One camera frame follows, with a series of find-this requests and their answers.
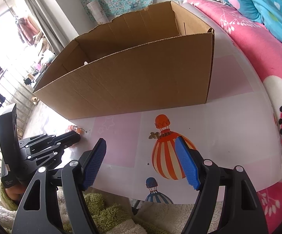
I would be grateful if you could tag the rolled floral paper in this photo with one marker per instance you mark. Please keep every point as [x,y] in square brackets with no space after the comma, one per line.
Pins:
[97,12]

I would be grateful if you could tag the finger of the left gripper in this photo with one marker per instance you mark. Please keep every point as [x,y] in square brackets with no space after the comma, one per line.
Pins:
[68,137]

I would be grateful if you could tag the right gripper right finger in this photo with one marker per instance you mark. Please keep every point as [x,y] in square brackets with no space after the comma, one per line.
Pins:
[204,176]

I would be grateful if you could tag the white fluffy blanket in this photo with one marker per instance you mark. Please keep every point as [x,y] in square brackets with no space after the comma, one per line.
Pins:
[169,217]

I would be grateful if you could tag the gold butterfly charm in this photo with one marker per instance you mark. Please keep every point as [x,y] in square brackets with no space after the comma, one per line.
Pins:
[154,135]

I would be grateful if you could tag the left hand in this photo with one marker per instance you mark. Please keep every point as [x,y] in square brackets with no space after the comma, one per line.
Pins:
[15,192]

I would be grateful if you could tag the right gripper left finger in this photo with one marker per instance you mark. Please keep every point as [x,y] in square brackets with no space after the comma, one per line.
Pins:
[77,176]

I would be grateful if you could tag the pink floral bedsheet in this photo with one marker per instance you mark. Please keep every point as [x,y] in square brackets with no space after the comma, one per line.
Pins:
[264,52]

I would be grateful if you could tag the brown cardboard box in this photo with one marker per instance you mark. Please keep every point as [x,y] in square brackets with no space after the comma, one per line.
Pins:
[155,58]

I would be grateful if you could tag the green fluffy cloth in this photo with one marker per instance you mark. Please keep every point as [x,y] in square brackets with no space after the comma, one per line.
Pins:
[108,219]

